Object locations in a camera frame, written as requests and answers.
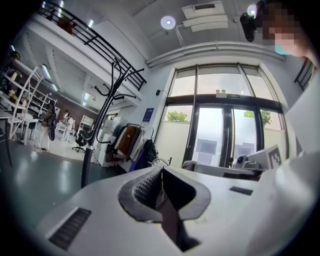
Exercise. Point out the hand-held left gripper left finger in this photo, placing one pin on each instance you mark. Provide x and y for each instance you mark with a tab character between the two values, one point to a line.
100	212

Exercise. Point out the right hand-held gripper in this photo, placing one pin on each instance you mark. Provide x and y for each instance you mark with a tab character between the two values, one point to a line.
262	160

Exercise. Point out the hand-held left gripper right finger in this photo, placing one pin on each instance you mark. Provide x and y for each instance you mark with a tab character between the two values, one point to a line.
225	212

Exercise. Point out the black coat stand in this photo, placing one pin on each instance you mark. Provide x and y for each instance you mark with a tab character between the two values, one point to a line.
87	160

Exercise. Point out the white shelving unit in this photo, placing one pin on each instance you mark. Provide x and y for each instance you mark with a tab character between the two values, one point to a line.
18	117

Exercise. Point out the white paper door notice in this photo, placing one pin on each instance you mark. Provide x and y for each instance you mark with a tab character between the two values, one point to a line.
205	158

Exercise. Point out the black-framed glass door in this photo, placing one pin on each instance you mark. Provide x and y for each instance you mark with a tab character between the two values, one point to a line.
210	125

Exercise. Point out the person's white shirt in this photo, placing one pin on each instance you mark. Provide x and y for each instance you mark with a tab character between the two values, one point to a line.
287	200

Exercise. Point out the purple garment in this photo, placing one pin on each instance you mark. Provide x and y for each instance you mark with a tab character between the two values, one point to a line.
140	162

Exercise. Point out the white hanging garment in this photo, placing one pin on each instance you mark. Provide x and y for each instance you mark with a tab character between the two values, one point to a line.
119	142

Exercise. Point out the black backpack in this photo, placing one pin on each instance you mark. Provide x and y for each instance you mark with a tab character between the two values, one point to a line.
150	150

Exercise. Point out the black office chair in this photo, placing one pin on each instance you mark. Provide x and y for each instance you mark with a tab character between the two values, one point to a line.
81	140

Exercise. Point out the emergency light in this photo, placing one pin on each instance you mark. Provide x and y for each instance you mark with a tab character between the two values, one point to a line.
221	95

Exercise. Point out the brown jacket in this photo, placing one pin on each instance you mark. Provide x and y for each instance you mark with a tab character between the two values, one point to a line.
126	140

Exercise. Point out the white locker cabinet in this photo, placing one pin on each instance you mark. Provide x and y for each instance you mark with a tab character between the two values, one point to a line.
105	135

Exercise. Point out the blue poster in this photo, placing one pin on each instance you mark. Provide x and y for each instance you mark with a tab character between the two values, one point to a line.
149	115

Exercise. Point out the white shelf unit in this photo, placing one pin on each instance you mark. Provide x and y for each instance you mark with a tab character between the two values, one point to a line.
87	122

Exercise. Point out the blue face mask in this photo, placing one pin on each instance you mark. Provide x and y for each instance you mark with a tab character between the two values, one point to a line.
281	49

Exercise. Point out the white ceiling air conditioner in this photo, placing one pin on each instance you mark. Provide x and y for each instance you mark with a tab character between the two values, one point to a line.
205	21

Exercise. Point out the person's head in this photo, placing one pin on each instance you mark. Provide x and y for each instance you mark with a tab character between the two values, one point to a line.
282	27

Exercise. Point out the round ceiling lamp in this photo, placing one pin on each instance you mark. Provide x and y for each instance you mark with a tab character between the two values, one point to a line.
168	22
251	10

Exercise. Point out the black railing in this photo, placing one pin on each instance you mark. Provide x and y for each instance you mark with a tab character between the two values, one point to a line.
82	28

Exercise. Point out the black head camera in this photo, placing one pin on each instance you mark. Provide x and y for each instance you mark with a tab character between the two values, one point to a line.
249	30

